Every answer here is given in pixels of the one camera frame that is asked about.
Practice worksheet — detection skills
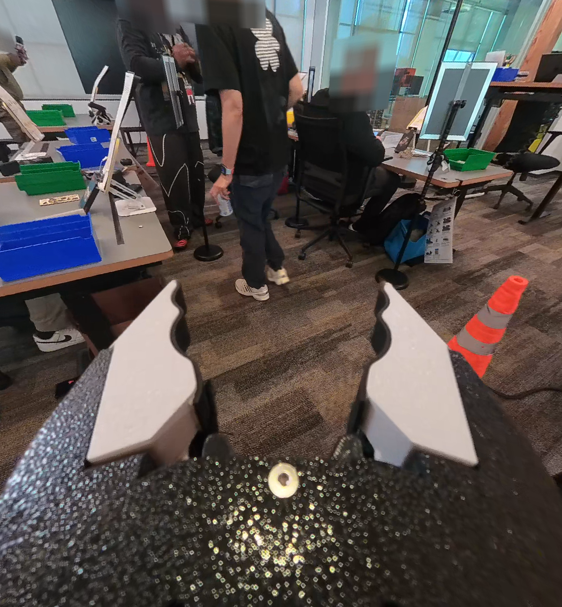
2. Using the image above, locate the grey panel sign stand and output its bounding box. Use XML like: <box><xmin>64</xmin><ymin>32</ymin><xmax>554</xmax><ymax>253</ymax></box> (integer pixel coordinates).
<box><xmin>163</xmin><ymin>52</ymin><xmax>225</xmax><ymax>263</ymax></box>

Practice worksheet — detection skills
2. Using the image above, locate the blue bag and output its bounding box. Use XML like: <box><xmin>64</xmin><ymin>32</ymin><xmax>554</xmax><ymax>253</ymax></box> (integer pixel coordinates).
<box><xmin>384</xmin><ymin>214</ymin><xmax>431</xmax><ymax>266</ymax></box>

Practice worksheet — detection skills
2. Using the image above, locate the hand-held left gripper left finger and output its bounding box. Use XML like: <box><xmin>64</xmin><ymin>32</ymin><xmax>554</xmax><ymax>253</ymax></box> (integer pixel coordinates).
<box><xmin>87</xmin><ymin>280</ymin><xmax>215</xmax><ymax>467</ymax></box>

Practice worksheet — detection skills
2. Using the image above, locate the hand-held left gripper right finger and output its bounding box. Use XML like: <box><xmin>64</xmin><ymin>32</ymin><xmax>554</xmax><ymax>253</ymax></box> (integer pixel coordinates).
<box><xmin>352</xmin><ymin>282</ymin><xmax>479</xmax><ymax>470</ymax></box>

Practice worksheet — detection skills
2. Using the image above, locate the green tray bin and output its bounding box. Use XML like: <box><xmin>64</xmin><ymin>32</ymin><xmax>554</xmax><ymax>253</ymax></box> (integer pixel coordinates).
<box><xmin>442</xmin><ymin>147</ymin><xmax>497</xmax><ymax>173</ymax></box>

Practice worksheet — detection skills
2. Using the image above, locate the black wall screen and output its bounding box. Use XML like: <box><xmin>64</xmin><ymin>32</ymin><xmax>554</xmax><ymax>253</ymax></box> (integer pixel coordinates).
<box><xmin>52</xmin><ymin>0</ymin><xmax>130</xmax><ymax>95</ymax></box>

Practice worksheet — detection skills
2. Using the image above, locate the cardboard box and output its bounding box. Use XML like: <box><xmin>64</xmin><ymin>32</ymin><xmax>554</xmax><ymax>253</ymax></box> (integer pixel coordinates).
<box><xmin>82</xmin><ymin>275</ymin><xmax>168</xmax><ymax>356</ymax></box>

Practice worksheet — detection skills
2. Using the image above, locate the wooden post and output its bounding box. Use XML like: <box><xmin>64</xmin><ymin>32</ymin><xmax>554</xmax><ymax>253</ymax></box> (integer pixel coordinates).
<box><xmin>485</xmin><ymin>0</ymin><xmax>562</xmax><ymax>152</ymax></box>

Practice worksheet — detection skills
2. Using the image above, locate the white side table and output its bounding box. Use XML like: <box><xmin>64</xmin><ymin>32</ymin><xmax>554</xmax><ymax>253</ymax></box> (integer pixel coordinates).
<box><xmin>381</xmin><ymin>133</ymin><xmax>514</xmax><ymax>219</ymax></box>

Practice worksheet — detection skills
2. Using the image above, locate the black office chair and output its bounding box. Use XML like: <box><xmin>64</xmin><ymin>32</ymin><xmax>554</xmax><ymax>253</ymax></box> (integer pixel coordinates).
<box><xmin>286</xmin><ymin>100</ymin><xmax>381</xmax><ymax>268</ymax></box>
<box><xmin>494</xmin><ymin>128</ymin><xmax>562</xmax><ymax>211</ymax></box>

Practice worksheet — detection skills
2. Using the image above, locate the white tilted stand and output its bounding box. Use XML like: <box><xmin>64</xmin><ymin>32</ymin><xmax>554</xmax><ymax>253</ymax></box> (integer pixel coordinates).
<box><xmin>80</xmin><ymin>69</ymin><xmax>158</xmax><ymax>245</ymax></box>

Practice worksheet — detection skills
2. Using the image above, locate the grey work table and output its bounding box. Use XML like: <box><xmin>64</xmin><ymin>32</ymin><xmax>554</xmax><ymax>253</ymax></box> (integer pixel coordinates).
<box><xmin>0</xmin><ymin>100</ymin><xmax>174</xmax><ymax>352</ymax></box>

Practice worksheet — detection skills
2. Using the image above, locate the printed paper sheet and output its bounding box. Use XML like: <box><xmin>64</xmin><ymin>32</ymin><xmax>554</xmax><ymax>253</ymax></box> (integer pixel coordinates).
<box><xmin>424</xmin><ymin>197</ymin><xmax>457</xmax><ymax>266</ymax></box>

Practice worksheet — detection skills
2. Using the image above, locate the black bag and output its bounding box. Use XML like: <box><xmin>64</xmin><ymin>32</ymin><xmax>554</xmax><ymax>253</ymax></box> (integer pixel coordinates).
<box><xmin>354</xmin><ymin>193</ymin><xmax>426</xmax><ymax>247</ymax></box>

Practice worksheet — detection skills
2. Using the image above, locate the brown wooden table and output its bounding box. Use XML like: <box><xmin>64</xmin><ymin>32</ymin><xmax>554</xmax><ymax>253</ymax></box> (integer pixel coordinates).
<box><xmin>485</xmin><ymin>78</ymin><xmax>562</xmax><ymax>224</ymax></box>

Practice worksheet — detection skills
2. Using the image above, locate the orange striped traffic cone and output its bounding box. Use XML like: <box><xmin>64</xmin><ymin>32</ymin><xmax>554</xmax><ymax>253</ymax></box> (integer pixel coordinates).
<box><xmin>448</xmin><ymin>275</ymin><xmax>530</xmax><ymax>380</ymax></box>

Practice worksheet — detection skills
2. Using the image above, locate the green parts bin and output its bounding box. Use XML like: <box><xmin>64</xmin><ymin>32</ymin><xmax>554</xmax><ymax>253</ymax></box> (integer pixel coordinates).
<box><xmin>14</xmin><ymin>162</ymin><xmax>87</xmax><ymax>197</ymax></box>
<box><xmin>25</xmin><ymin>107</ymin><xmax>68</xmax><ymax>129</ymax></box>

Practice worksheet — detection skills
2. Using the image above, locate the black floor cable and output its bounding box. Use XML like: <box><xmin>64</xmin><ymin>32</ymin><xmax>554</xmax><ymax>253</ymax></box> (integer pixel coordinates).
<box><xmin>490</xmin><ymin>361</ymin><xmax>562</xmax><ymax>404</ymax></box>

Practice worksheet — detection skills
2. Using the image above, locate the large blue parts bin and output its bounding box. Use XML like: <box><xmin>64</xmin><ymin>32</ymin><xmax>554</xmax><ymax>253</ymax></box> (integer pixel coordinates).
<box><xmin>0</xmin><ymin>214</ymin><xmax>103</xmax><ymax>283</ymax></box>

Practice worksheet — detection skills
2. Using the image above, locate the small blue parts bin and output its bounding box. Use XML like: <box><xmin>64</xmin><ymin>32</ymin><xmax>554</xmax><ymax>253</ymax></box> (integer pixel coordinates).
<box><xmin>57</xmin><ymin>141</ymin><xmax>111</xmax><ymax>169</ymax></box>
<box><xmin>65</xmin><ymin>126</ymin><xmax>113</xmax><ymax>145</ymax></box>

